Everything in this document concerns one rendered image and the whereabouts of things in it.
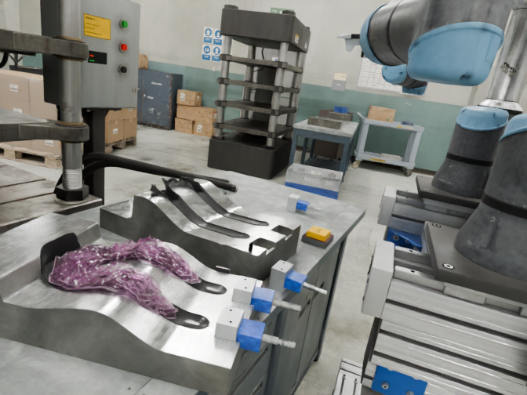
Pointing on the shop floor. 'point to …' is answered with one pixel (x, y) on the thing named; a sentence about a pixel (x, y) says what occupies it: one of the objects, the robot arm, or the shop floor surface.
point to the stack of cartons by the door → (194, 114)
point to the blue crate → (314, 190)
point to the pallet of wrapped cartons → (9, 87)
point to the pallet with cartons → (121, 128)
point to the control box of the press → (98, 68)
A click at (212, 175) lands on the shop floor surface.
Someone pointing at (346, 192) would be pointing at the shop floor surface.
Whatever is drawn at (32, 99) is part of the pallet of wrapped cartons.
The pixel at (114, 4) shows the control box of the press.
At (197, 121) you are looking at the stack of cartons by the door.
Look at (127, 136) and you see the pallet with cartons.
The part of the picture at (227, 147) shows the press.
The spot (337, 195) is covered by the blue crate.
